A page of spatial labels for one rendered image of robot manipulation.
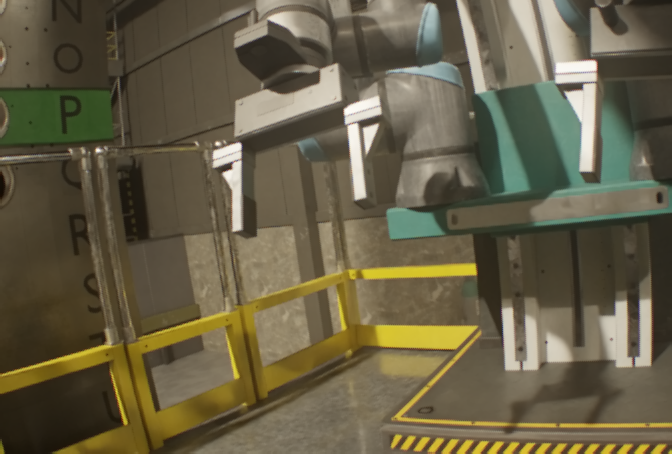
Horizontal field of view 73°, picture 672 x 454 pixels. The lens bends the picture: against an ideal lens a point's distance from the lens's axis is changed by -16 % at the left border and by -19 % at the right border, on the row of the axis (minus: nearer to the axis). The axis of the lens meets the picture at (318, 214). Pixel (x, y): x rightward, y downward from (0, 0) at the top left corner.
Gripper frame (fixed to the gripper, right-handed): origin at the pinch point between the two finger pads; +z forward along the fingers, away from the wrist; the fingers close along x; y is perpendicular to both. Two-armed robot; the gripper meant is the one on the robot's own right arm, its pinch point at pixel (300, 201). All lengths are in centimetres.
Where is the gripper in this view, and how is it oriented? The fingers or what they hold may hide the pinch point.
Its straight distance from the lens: 54.1
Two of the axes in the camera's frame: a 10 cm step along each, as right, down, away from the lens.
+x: -8.8, 2.2, 4.1
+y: 4.7, 3.1, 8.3
